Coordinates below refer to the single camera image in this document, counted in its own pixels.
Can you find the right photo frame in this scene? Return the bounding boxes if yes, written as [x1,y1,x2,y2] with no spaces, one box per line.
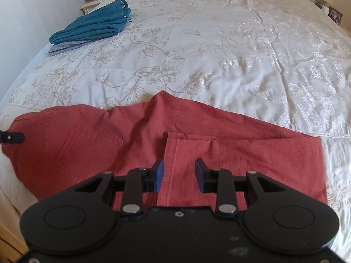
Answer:
[328,6,343,24]

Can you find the left white nightstand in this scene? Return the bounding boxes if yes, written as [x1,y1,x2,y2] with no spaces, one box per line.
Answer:
[80,0,113,16]

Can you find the white embroidered bedspread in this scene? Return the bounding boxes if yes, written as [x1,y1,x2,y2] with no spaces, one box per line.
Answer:
[1,0,350,261]

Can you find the folded teal pants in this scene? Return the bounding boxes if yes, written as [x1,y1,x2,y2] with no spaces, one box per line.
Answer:
[49,0,132,45]

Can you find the folded grey garment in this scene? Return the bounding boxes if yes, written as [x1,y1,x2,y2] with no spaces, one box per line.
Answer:
[48,40,92,56]

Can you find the red pants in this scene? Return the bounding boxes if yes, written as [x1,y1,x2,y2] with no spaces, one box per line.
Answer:
[2,92,327,206]

